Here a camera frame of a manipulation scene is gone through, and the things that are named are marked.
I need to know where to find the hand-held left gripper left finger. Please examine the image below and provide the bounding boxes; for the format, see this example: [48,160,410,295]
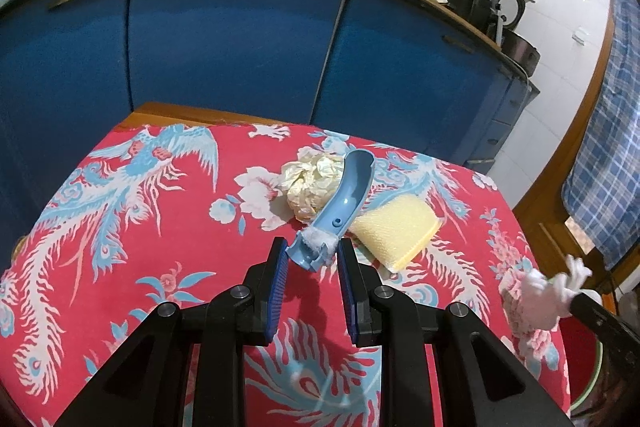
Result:
[52,237,292,427]

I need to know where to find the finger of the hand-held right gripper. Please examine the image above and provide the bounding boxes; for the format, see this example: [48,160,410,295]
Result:
[570,292,640,388]

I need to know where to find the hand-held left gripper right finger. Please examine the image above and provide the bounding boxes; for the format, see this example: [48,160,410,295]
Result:
[336,238,576,427]

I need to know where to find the red basin with green rim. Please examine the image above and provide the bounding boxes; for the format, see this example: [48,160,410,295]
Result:
[559,321,607,419]

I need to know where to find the white tissue wad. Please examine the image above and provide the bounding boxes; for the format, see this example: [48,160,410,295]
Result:
[505,255,594,334]

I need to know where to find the light blue brush handle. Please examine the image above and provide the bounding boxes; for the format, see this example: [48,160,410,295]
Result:
[290,148,376,272]

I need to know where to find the yellow sponge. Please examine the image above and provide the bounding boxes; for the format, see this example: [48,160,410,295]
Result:
[350,195,444,273]

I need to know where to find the cream crumpled paper ball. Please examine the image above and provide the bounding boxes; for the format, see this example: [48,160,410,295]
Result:
[280,152,347,224]

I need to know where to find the wooden door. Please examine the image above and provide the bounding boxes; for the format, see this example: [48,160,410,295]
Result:
[512,7,617,269]

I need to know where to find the red floral tablecloth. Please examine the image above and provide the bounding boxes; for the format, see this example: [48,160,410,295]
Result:
[0,114,573,427]

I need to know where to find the blue plaid cloth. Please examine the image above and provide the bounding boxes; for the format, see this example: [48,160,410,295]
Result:
[561,0,640,272]

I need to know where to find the wooden table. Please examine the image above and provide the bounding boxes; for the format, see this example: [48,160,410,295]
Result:
[125,103,313,128]

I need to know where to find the blue kitchen cabinets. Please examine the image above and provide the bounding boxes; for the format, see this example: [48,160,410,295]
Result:
[0,0,541,268]

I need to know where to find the dark cooking pot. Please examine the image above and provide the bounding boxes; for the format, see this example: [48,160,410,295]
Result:
[500,29,542,76]

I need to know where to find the black air fryer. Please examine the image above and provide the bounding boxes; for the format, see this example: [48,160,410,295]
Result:
[446,0,494,30]

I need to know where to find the black and white rice cooker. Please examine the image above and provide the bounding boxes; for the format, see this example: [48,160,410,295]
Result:
[492,0,527,46]

